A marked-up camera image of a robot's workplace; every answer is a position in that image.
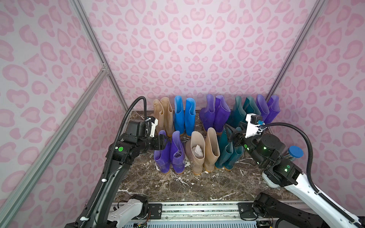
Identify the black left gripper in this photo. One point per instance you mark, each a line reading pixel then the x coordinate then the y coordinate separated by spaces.
pixel 159 142

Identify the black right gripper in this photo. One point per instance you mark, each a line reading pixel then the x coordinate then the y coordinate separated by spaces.
pixel 238 137

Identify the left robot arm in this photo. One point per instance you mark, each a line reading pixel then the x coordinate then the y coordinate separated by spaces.
pixel 98 212

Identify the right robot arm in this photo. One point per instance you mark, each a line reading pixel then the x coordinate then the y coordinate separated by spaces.
pixel 289 176

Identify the aluminium diagonal beam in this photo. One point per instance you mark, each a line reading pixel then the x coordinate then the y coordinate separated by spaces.
pixel 17 198

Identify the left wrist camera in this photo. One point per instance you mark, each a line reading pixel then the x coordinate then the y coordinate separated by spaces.
pixel 140 129

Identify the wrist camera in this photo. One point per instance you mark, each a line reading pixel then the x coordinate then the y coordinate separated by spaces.
pixel 254 122
pixel 140 129

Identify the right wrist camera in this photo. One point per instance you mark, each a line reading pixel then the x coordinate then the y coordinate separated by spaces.
pixel 254 122

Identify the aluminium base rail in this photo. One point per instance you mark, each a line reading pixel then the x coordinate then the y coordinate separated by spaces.
pixel 223 214

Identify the aluminium corner post right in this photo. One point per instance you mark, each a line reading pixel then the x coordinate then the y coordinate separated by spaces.
pixel 306 29

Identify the aluminium corner post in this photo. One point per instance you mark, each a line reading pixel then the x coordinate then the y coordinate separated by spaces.
pixel 306 29
pixel 86 25

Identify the aluminium corner post left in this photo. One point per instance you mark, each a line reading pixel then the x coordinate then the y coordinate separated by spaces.
pixel 86 25

